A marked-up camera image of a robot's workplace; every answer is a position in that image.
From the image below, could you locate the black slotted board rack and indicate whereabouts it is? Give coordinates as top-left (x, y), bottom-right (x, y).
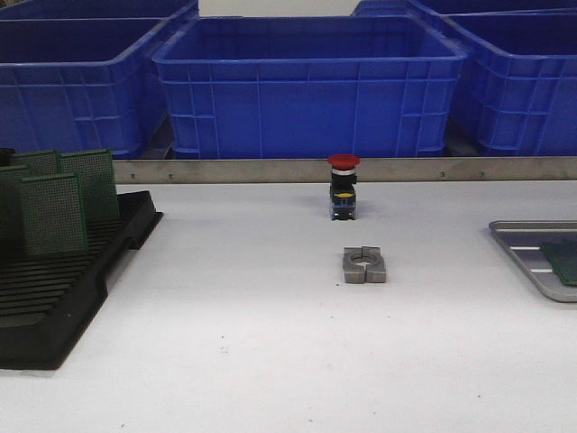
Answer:
top-left (1, 190), bottom-right (162, 370)

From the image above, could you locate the green board left edge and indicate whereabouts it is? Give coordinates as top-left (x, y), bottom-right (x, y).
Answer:
top-left (1, 165), bottom-right (29, 250)

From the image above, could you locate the blue crate behind right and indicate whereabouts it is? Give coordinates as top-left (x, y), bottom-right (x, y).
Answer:
top-left (351, 0), bottom-right (458, 16)

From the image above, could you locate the blue crate behind left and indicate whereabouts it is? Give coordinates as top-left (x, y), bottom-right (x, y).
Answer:
top-left (1, 0), bottom-right (198, 20)

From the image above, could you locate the silver metal tray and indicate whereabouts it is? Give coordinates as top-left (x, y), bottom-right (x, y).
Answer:
top-left (489, 220), bottom-right (576, 303)

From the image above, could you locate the blue plastic crate right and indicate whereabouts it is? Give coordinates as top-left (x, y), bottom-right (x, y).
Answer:
top-left (442, 12), bottom-right (576, 156)

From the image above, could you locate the blue plastic crate centre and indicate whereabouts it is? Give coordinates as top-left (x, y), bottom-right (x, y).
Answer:
top-left (153, 15), bottom-right (465, 159)

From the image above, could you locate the green perforated circuit board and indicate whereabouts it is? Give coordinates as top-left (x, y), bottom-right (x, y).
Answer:
top-left (540, 239), bottom-right (576, 286)

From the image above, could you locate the green board second row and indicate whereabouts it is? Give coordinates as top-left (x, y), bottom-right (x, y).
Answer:
top-left (20, 173), bottom-right (88, 256)

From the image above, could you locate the steel table edge rail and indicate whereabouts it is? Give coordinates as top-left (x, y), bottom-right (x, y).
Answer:
top-left (114, 156), bottom-right (576, 185)

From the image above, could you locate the grey split clamp block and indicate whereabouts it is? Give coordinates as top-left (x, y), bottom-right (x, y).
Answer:
top-left (343, 246), bottom-right (387, 284)

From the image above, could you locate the green board back right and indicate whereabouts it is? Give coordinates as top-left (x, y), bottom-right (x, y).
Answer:
top-left (60, 149), bottom-right (120, 222)

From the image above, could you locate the blue plastic crate left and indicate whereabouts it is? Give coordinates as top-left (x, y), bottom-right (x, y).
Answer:
top-left (1, 18), bottom-right (176, 158)

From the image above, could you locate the red emergency stop button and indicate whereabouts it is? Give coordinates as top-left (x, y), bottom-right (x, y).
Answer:
top-left (327, 153), bottom-right (361, 220)

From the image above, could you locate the blue plastic crate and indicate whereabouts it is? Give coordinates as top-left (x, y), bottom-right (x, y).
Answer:
top-left (442, 12), bottom-right (576, 156)
top-left (1, 18), bottom-right (176, 158)
top-left (153, 15), bottom-right (465, 159)

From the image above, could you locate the green board back left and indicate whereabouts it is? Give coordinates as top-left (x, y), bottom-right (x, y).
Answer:
top-left (11, 150), bottom-right (60, 176)

